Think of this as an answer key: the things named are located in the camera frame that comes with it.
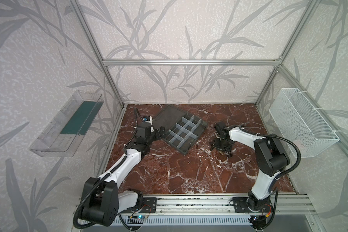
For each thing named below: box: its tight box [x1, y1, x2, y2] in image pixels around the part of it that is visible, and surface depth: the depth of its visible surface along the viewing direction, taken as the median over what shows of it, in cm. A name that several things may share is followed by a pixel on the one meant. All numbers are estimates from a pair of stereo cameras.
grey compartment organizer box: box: [152, 105, 209, 155], surface depth 104 cm
